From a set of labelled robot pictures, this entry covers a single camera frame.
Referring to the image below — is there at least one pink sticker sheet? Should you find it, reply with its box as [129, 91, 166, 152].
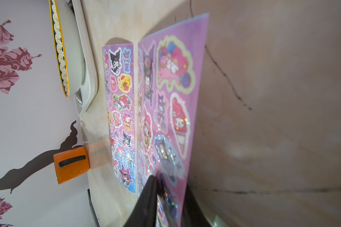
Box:
[135, 14, 209, 227]
[102, 43, 136, 194]

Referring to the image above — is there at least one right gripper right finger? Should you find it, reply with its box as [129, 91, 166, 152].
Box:
[181, 185, 211, 227]

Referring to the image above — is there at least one patterned ceramic plate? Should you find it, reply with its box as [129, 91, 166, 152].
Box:
[48, 0, 85, 98]

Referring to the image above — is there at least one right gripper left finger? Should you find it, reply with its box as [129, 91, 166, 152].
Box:
[123, 176, 159, 227]

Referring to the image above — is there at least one white square tray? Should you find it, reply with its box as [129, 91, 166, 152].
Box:
[67, 1, 98, 116]

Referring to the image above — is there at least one orange mug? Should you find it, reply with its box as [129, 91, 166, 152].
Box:
[54, 146, 90, 184]

